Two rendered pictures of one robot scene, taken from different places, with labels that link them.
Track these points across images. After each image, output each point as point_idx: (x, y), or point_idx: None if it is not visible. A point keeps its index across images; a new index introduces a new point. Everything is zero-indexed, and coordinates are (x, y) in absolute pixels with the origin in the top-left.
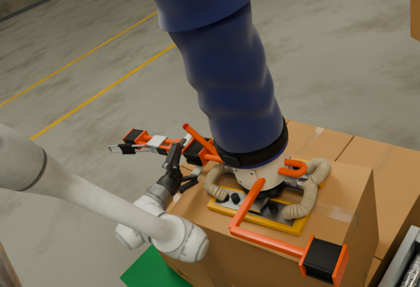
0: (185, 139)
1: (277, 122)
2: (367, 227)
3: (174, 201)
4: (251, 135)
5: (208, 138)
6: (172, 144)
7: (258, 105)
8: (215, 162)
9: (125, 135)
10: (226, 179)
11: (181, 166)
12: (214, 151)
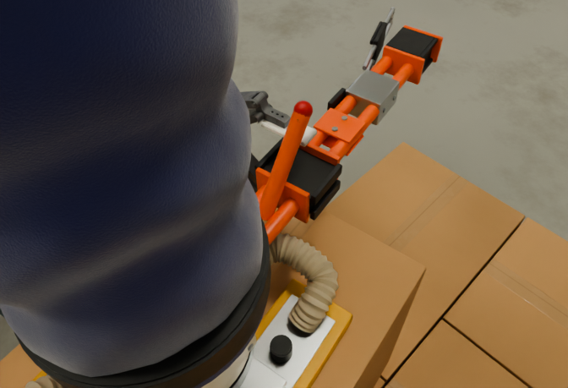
0: (281, 122)
1: (20, 334)
2: None
3: (417, 210)
4: None
5: (318, 190)
6: (259, 91)
7: None
8: (345, 243)
9: (412, 28)
10: (274, 265)
11: (525, 219)
12: (260, 204)
